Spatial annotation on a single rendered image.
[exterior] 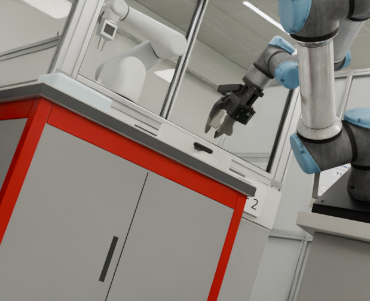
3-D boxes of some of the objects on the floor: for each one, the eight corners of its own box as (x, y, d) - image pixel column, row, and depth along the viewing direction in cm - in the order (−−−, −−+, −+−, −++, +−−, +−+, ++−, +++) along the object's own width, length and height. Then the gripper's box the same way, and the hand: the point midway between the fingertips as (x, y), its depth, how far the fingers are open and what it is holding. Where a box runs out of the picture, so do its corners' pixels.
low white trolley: (164, 502, 159) (257, 186, 176) (-103, 468, 125) (44, 80, 142) (51, 422, 206) (132, 178, 223) (-166, 382, 172) (-50, 97, 189)
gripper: (247, 82, 203) (203, 139, 209) (273, 98, 210) (230, 153, 216) (236, 69, 210) (193, 125, 216) (262, 85, 216) (220, 138, 222)
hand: (211, 131), depth 218 cm, fingers open, 3 cm apart
